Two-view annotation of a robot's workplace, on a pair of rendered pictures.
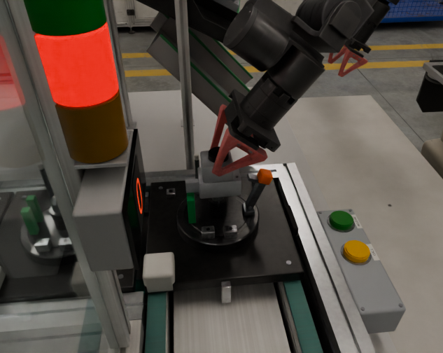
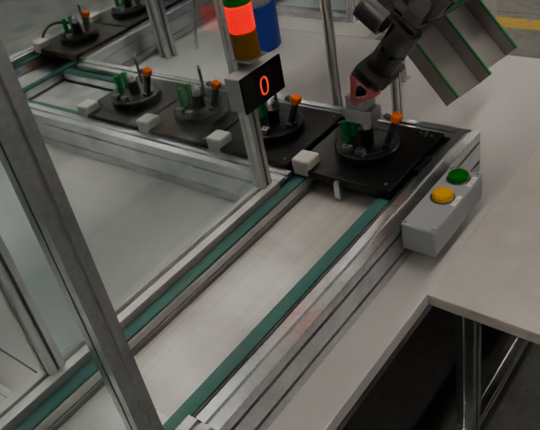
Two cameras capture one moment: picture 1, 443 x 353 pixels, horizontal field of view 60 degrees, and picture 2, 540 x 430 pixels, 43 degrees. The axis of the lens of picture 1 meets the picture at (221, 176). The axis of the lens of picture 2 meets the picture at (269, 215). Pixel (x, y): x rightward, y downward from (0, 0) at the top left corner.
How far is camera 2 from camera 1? 1.03 m
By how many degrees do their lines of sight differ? 40
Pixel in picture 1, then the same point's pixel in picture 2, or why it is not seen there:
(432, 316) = (494, 276)
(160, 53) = not seen: hidden behind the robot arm
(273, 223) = (403, 161)
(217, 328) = (322, 209)
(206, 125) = (473, 92)
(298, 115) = not seen: outside the picture
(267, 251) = (380, 174)
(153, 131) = (418, 87)
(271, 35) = (374, 12)
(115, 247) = (238, 99)
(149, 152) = not seen: hidden behind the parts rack
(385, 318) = (420, 236)
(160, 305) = (296, 182)
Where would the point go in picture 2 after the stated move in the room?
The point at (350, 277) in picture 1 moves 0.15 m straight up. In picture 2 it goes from (420, 206) to (416, 138)
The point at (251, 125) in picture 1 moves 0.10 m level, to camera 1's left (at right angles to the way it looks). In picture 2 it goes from (362, 69) to (322, 61)
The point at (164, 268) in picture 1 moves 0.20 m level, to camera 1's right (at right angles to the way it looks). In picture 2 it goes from (305, 159) to (382, 184)
